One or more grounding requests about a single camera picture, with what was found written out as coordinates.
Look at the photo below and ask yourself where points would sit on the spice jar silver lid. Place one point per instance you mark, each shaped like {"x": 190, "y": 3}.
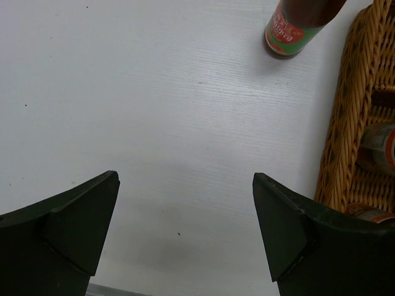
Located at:
{"x": 369, "y": 213}

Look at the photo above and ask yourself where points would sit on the brown wicker basket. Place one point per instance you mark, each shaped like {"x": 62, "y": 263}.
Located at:
{"x": 364, "y": 95}

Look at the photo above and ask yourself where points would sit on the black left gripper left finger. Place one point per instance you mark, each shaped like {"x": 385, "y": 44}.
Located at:
{"x": 53, "y": 247}

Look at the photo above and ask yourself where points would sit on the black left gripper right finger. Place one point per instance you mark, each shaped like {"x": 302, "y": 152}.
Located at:
{"x": 315, "y": 250}

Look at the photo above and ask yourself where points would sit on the red sauce bottle green label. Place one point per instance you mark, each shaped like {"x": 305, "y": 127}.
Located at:
{"x": 295, "y": 23}

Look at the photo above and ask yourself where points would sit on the spice jar red label lid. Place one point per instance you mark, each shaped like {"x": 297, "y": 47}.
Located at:
{"x": 376, "y": 151}

